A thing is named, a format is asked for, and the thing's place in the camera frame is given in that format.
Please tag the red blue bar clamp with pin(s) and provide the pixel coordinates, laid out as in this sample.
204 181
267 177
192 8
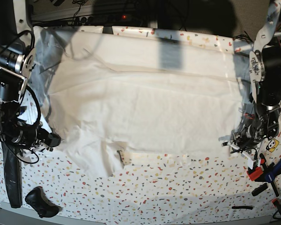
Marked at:
266 174

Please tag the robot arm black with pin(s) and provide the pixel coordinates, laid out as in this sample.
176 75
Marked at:
17 51
265 78

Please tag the yellow cartoon face sticker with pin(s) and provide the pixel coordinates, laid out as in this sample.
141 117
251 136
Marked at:
272 145

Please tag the black game controller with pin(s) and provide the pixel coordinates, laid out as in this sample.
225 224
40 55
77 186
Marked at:
38 201

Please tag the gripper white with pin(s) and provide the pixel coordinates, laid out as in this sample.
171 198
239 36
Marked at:
246 143
24 138

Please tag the terrazzo pattern tablecloth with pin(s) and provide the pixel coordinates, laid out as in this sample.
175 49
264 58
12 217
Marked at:
153 188

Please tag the small black bar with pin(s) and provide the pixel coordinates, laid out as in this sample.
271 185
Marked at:
259 189

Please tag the white T-shirt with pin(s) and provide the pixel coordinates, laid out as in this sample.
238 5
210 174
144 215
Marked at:
102 93

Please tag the black power strip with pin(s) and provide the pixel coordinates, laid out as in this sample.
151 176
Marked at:
103 18

